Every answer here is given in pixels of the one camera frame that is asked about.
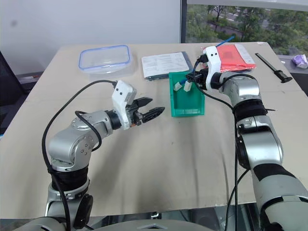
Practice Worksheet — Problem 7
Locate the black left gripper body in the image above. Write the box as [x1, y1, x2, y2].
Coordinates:
[125, 99, 145, 128]

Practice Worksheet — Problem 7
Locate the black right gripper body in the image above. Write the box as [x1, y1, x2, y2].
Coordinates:
[196, 68, 209, 91]

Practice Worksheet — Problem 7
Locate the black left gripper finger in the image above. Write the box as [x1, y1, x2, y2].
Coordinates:
[141, 106, 166, 123]
[136, 97, 154, 109]

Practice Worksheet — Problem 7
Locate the blue cable with white plug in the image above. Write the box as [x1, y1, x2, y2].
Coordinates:
[179, 35, 235, 93]

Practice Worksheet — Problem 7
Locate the green plastic bin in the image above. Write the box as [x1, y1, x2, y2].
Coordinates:
[168, 71, 206, 118]

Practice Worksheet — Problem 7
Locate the white printed paper sheet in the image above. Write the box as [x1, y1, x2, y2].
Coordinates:
[141, 51, 191, 79]

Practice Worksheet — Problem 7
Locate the red plastic pack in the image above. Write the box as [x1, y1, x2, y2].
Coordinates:
[216, 44, 256, 73]

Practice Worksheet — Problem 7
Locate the clear container with blue lid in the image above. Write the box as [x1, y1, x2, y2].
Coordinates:
[78, 45, 137, 81]

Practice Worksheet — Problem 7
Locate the black caliper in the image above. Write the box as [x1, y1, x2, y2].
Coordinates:
[255, 52, 293, 84]

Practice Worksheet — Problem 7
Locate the dark side desk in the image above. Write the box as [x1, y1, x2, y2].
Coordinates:
[276, 54, 308, 97]

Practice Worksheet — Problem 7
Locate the purple crumpled wrapper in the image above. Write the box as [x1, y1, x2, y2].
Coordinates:
[291, 54, 308, 68]

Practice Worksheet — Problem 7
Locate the silver robot torso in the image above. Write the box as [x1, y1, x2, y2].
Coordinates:
[0, 211, 241, 231]

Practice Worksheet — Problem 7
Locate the black chair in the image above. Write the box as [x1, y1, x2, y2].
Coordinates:
[0, 50, 27, 108]

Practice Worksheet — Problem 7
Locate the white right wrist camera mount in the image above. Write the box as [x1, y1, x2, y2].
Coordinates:
[202, 46, 221, 91]

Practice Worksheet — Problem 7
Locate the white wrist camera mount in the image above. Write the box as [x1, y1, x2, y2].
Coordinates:
[202, 46, 221, 91]
[111, 80, 137, 130]

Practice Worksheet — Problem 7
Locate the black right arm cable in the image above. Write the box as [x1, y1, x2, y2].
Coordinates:
[192, 55, 251, 231]

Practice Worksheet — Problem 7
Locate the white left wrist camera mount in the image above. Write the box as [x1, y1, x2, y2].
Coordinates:
[111, 80, 137, 130]

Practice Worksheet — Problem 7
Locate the dark window frame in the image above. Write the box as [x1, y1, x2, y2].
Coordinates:
[180, 0, 189, 44]

